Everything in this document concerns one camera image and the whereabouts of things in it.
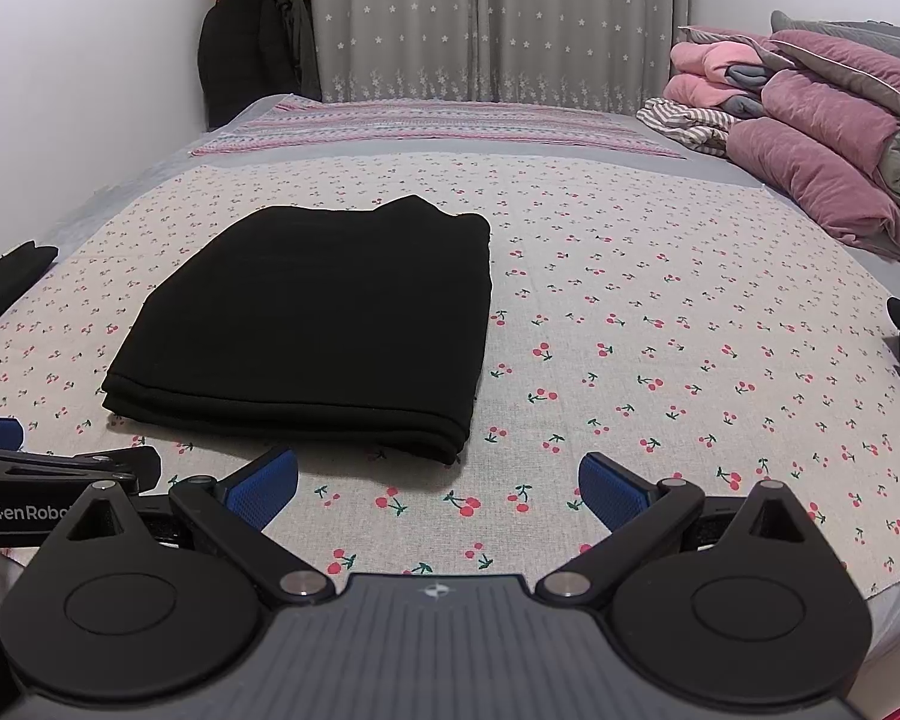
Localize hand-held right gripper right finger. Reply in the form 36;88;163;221
534;452;828;602

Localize grey pillow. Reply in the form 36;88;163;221
769;10;900;53

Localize striped grey white garment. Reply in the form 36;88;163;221
636;96;740;158

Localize pink folded clothes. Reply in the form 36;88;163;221
661;41;777;121

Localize folded black cloth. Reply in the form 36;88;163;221
0;240;59;346

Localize grey bed sheet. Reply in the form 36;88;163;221
0;94;900;421

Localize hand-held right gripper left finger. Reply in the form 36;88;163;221
65;446;336;601

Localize grey hanging garment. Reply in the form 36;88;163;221
265;0;323;100

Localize pink striped patterned cloth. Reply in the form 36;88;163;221
189;95;687;161

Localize black pants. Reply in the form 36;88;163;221
101;195;494;464

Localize grey star print curtain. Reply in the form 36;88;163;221
304;0;692;115

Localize dark hanging jacket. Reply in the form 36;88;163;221
197;0;308;130

